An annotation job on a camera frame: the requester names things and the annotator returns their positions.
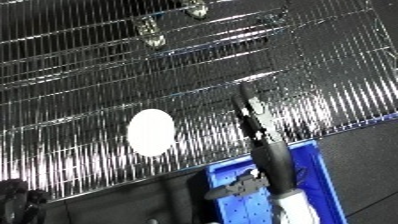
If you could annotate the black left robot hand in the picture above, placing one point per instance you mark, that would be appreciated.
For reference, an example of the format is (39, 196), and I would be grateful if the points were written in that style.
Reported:
(18, 201)

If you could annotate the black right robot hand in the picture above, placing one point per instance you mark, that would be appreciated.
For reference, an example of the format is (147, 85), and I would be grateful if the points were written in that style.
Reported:
(273, 163)

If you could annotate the white paper cup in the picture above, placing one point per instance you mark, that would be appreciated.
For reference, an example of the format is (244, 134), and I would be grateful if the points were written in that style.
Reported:
(151, 132)

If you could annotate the pale right robot forearm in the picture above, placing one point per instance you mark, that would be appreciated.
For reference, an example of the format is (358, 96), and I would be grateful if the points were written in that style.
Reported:
(294, 208)

